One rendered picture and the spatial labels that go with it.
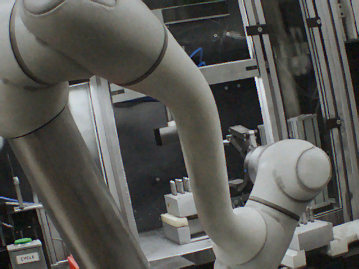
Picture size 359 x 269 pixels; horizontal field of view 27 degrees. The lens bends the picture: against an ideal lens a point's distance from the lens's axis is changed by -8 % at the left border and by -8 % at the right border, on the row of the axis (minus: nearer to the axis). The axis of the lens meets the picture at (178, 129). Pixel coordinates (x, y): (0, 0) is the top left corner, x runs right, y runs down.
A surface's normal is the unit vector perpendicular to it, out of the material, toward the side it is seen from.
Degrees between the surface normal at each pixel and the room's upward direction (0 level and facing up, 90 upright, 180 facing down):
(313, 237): 90
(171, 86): 139
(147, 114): 90
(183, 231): 90
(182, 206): 90
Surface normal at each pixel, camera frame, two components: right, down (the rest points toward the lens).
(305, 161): 0.07, -0.28
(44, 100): 0.69, 0.39
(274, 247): 0.66, 0.18
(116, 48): 0.46, 0.62
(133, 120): 0.27, 0.00
